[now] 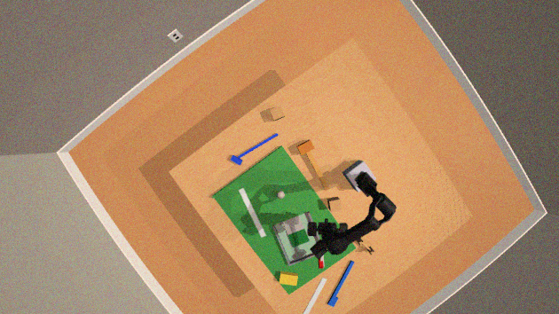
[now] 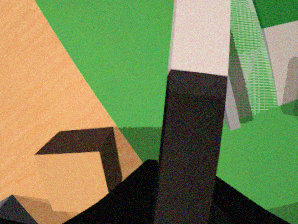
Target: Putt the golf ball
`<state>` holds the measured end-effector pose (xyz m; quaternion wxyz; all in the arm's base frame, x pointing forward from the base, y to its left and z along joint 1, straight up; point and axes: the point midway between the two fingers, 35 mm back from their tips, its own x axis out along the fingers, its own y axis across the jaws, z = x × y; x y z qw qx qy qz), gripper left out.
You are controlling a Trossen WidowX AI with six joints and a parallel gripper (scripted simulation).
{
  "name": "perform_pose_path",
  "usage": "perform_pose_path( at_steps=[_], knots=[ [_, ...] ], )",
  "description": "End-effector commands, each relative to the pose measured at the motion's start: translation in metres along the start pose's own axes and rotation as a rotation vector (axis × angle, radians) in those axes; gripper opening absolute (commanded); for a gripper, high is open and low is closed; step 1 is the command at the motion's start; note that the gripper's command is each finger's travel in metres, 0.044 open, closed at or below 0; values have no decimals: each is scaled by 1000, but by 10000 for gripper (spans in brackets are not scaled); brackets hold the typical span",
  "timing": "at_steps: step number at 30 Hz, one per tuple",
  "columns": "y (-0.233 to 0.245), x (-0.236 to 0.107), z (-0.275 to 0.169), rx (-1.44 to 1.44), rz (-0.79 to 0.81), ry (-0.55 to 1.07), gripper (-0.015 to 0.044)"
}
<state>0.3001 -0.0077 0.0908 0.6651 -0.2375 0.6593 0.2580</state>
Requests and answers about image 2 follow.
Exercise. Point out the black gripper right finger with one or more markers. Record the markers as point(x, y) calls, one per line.
point(231, 207)

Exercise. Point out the green putting mat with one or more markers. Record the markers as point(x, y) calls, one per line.
point(121, 47)

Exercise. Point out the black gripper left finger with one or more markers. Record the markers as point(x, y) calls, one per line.
point(131, 202)

